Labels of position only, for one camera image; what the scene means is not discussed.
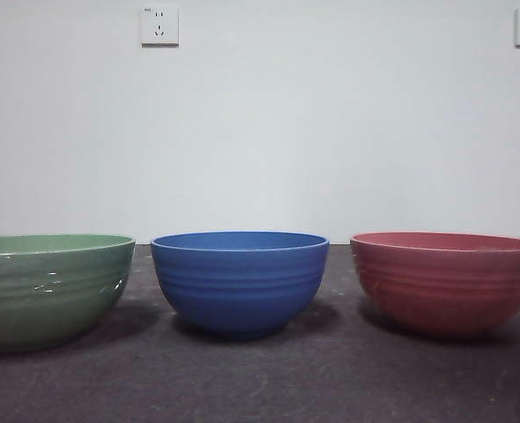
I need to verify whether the red ribbed bowl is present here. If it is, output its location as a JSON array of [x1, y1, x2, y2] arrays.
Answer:
[[349, 231, 520, 340]]

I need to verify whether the green ribbed bowl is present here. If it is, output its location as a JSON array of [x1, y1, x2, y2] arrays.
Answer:
[[0, 233, 137, 353]]

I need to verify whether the blue ribbed bowl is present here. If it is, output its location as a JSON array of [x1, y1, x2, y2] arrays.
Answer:
[[149, 231, 331, 341]]

